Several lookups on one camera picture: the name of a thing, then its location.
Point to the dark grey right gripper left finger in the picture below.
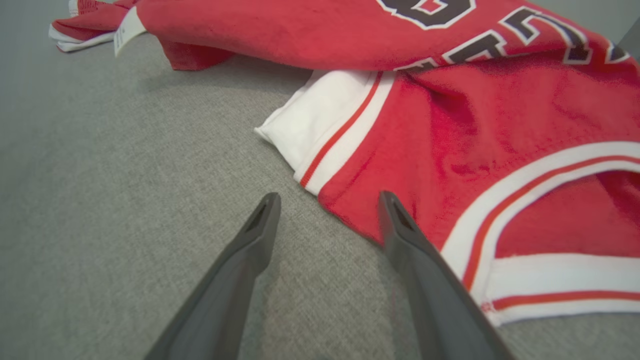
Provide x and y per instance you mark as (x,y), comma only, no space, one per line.
(225,295)

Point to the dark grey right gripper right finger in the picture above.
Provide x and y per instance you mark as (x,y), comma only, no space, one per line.
(435,300)

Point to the red jersey with striped trim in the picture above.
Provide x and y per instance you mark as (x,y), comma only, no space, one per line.
(450,125)

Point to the red shorts with white band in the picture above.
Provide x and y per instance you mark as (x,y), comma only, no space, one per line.
(85,22)

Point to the grey fabric sofa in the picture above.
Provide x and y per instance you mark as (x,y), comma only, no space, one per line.
(100,200)

